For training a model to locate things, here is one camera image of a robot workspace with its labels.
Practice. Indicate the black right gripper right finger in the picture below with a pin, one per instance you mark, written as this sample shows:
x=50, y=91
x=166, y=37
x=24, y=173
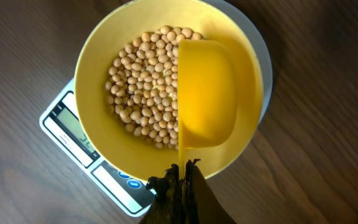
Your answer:
x=201, y=205

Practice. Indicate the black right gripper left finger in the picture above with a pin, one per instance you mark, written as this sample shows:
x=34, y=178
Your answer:
x=167, y=207

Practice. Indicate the yellow measuring scoop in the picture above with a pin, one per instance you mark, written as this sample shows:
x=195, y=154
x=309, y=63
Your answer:
x=206, y=96

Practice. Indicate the soybeans in bowl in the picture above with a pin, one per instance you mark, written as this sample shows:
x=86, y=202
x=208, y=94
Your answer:
x=142, y=90

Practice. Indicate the white digital kitchen scale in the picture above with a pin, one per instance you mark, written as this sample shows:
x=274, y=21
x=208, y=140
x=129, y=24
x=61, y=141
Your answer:
x=59, y=121

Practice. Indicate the pale yellow bowl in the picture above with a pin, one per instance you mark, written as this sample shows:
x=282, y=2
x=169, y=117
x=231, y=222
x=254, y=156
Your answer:
x=215, y=20

